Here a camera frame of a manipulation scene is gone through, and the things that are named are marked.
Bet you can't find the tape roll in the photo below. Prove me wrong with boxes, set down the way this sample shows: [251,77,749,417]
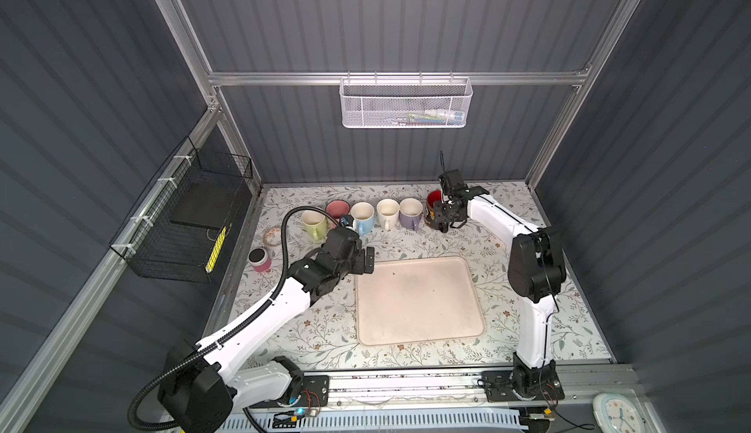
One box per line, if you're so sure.
[262,226,282,248]

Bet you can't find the beige drying mat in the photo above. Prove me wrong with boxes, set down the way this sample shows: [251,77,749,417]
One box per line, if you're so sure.
[355,256,486,346]

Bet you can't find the purple mug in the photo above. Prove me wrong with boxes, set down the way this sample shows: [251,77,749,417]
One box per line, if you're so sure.
[399,198,424,232]

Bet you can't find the black wire basket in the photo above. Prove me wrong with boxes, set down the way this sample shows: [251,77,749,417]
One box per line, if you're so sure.
[110,139,254,284]

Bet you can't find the small magenta cup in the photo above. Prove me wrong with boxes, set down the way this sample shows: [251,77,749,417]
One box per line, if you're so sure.
[248,247,272,273]

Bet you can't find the light green mug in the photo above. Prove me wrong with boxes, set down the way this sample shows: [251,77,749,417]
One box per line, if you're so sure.
[301,210,329,241]

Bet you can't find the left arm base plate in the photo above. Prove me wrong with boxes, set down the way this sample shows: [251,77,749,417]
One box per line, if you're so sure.
[277,376,330,408]

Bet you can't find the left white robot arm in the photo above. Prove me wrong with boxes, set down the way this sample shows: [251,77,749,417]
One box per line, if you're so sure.
[126,214,375,432]

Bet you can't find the light blue mug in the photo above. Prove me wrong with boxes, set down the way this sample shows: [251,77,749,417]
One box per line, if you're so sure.
[350,201,376,237]

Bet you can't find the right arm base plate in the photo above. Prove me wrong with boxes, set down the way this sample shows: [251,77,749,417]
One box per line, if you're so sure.
[477,367,565,404]

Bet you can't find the white perforated cable tray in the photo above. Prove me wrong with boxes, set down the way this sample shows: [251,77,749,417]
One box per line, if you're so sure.
[216,408,529,433]

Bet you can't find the white mug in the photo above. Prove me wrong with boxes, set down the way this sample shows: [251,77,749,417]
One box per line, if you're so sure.
[377,198,400,232]

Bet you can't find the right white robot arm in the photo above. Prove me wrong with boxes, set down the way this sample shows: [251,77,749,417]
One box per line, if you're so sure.
[431,169,567,400]

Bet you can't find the white wire basket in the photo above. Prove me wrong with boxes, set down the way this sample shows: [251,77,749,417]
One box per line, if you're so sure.
[338,76,473,129]

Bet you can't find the pink patterned mug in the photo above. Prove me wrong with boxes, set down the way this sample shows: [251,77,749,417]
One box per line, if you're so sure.
[326,199,351,224]

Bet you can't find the black mug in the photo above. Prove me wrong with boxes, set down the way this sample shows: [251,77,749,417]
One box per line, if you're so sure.
[424,190,443,229]

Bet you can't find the white analog clock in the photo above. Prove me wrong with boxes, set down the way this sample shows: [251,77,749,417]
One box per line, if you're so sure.
[593,393,647,433]

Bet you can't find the tubes in white basket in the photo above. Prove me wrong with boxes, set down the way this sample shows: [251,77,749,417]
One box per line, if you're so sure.
[389,110,467,128]

